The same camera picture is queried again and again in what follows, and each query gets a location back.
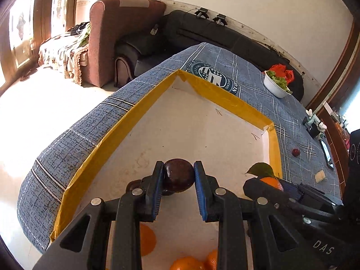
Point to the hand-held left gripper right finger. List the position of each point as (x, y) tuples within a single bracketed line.
[(201, 191)]

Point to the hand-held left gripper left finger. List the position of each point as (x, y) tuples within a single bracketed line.
[(159, 191)]

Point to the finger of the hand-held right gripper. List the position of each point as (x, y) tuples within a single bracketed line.
[(291, 189), (261, 188)]

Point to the orange mandarin with leaf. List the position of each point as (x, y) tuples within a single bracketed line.
[(270, 181)]

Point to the dark purple plum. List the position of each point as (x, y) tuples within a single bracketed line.
[(132, 186), (178, 175)]

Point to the white box with yellow tape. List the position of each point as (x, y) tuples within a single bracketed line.
[(197, 123)]

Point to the white cylinder piece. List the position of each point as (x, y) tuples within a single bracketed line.
[(320, 176)]

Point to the red date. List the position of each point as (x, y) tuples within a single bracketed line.
[(296, 152)]

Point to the black smartphone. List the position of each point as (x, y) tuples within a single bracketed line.
[(327, 154)]

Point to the black box device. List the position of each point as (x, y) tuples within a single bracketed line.
[(315, 130)]

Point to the white plastic item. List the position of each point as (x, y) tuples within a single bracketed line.
[(322, 126)]

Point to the wooden cabinet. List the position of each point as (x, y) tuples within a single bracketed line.
[(337, 135)]

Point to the white and green bottle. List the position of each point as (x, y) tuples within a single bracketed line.
[(311, 114)]

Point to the white bowl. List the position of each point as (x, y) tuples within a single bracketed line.
[(277, 88)]

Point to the green lettuce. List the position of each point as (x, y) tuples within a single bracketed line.
[(278, 79)]

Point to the red plastic bag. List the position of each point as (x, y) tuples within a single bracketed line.
[(284, 71)]

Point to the black sofa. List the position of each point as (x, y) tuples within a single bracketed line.
[(197, 33)]

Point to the brown armchair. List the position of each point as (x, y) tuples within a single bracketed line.
[(112, 33)]

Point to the floral covered couch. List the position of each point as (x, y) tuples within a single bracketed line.
[(62, 50)]

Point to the black clamp device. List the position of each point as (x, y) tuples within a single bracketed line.
[(220, 19), (202, 13)]

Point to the wooden glass door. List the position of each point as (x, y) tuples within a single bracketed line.
[(25, 25)]

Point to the wooden door frame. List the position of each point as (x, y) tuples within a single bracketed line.
[(337, 62)]

